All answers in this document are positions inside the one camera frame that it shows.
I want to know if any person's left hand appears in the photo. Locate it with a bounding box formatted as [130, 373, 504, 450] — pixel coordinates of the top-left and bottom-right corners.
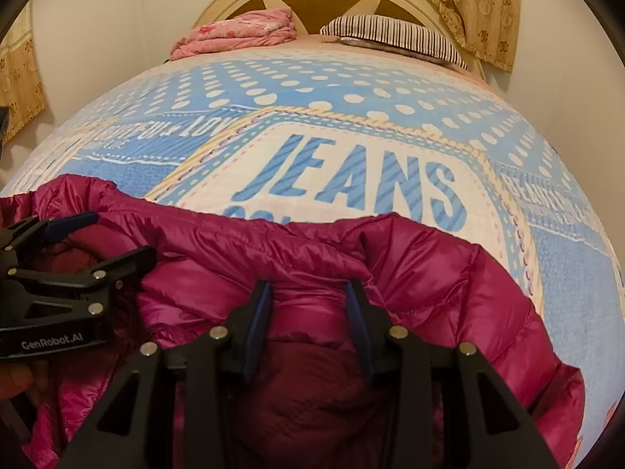
[0, 364, 36, 399]

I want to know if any magenta puffer jacket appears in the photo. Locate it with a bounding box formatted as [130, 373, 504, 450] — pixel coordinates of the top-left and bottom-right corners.
[0, 174, 587, 469]

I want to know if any pink folded quilt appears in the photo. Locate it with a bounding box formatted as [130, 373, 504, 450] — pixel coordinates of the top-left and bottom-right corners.
[170, 8, 298, 61]

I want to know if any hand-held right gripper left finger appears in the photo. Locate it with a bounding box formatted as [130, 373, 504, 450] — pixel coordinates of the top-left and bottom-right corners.
[56, 280, 274, 469]

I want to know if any striped pillow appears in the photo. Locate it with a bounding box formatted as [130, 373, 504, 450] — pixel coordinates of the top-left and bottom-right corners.
[320, 14, 469, 70]

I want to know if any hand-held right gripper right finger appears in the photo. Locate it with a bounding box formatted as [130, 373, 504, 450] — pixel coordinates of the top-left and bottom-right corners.
[344, 280, 560, 469]

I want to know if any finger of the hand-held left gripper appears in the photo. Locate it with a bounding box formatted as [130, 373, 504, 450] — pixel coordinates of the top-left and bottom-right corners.
[0, 212, 99, 256]
[0, 246, 157, 333]

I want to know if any blue printed bed sheet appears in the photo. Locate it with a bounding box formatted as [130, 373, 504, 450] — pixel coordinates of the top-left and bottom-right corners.
[0, 39, 625, 431]

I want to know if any beige floral curtain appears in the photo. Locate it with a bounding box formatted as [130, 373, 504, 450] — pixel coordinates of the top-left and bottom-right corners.
[407, 0, 523, 73]
[0, 2, 48, 138]

